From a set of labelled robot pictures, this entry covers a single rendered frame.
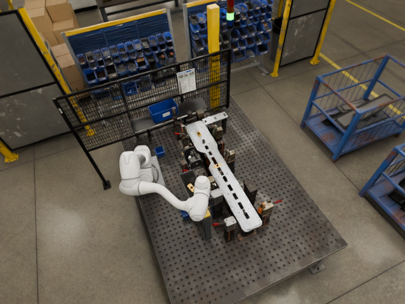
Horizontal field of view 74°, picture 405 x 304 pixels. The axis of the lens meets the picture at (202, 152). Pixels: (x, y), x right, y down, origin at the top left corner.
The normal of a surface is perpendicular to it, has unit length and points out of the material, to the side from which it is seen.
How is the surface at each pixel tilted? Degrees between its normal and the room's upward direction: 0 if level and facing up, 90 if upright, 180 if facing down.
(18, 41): 90
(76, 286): 0
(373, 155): 0
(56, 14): 90
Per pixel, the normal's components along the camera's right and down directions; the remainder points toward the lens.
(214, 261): -0.05, -0.63
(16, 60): 0.40, 0.71
